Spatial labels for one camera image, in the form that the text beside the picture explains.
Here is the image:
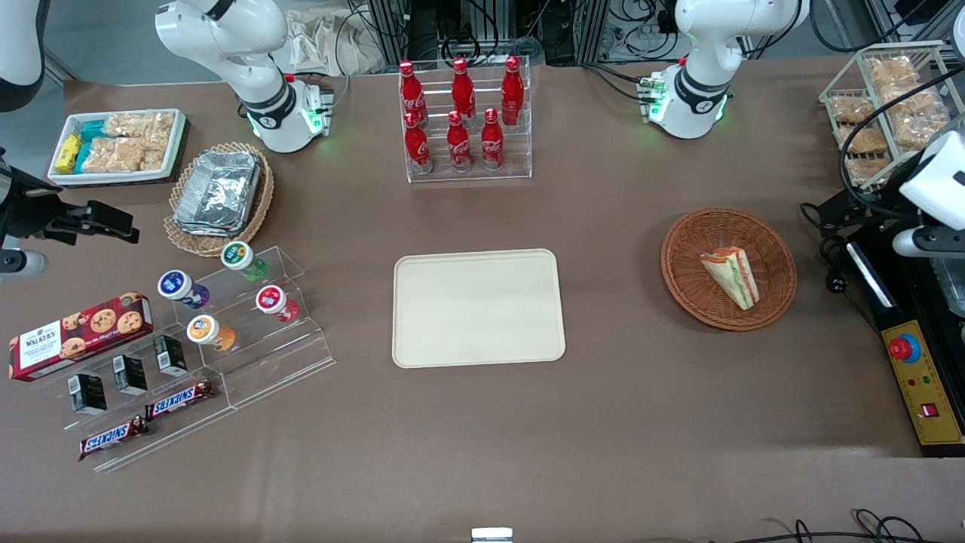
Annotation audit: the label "triangular sandwich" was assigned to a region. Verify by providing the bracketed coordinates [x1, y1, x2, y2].
[700, 247, 760, 311]

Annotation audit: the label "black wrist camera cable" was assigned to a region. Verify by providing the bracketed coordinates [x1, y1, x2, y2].
[839, 66, 965, 219]

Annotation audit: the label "light tan wicker basket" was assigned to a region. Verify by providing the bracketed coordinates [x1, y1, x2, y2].
[164, 142, 274, 258]

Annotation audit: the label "aluminium frame equipment rack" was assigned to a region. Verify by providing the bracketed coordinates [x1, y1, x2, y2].
[365, 0, 613, 66]

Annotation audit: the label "red cola bottle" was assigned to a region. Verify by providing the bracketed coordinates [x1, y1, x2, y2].
[403, 112, 433, 175]
[398, 60, 428, 126]
[481, 109, 505, 171]
[501, 55, 525, 126]
[451, 57, 476, 121]
[446, 111, 472, 173]

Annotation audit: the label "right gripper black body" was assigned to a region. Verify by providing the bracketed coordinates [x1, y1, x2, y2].
[0, 151, 66, 250]

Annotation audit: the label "black cables at arm base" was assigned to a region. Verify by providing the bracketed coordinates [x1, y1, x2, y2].
[579, 62, 654, 103]

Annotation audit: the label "small black carton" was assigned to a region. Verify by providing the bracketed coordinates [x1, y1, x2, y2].
[153, 335, 188, 377]
[112, 354, 149, 396]
[69, 373, 108, 416]

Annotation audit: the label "purple lidded jar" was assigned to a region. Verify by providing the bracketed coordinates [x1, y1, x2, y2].
[157, 270, 210, 310]

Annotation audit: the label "white wire rack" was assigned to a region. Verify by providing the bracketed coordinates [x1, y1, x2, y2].
[819, 41, 965, 201]

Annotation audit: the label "stacked aluminium foil containers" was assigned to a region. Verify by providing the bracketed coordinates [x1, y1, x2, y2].
[173, 151, 262, 237]

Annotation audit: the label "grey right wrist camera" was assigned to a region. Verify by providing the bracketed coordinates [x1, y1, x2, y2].
[0, 249, 50, 277]

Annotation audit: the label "red lidded jar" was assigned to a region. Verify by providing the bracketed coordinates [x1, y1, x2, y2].
[255, 285, 300, 324]

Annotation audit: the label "black coiled power cable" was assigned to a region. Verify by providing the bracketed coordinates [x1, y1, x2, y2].
[801, 201, 883, 334]

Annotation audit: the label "orange lidded jar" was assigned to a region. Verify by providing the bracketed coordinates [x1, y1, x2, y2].
[186, 314, 237, 353]

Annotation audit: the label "clear acrylic jar step stand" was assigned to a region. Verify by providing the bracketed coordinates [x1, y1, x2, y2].
[170, 245, 337, 409]

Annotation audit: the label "crumpled white cloth bag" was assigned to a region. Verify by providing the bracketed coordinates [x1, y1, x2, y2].
[285, 6, 387, 76]

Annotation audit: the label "Snickers chocolate bar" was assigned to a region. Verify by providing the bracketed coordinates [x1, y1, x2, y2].
[145, 379, 215, 421]
[78, 416, 149, 462]

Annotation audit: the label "red Walkers cookie box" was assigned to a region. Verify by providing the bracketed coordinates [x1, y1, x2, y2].
[9, 292, 154, 382]

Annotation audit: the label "black box appliance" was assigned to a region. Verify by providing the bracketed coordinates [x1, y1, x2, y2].
[844, 219, 965, 458]

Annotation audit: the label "white rectangular snack tray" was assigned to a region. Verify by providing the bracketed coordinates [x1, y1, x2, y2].
[47, 109, 187, 186]

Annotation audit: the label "clear bagged fried snack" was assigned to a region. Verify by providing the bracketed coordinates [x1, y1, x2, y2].
[831, 94, 880, 126]
[893, 115, 954, 150]
[881, 84, 940, 116]
[848, 156, 896, 186]
[838, 124, 890, 156]
[867, 57, 918, 86]

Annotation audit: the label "steel pan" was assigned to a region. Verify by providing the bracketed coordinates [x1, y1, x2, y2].
[935, 256, 965, 319]

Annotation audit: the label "beige plastic tray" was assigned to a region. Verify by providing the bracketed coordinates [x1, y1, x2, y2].
[392, 249, 566, 370]

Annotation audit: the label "clear rice cracker packet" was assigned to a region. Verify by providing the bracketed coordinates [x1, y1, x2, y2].
[106, 112, 175, 141]
[81, 137, 146, 174]
[140, 136, 176, 172]

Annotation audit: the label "yellow emergency stop control box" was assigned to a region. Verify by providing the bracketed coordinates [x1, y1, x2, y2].
[881, 320, 965, 448]

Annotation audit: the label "green lidded jar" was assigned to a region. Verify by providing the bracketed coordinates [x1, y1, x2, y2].
[221, 241, 268, 282]

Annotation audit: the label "clear acrylic snack step stand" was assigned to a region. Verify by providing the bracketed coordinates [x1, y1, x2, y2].
[30, 332, 236, 474]

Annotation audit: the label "black floor cables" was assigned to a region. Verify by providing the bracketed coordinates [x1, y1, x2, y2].
[709, 508, 965, 543]

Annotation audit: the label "brown wicker basket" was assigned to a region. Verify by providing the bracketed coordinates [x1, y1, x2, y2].
[661, 208, 798, 332]

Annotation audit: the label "clear acrylic bottle rack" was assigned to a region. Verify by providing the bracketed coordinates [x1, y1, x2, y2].
[398, 57, 533, 184]

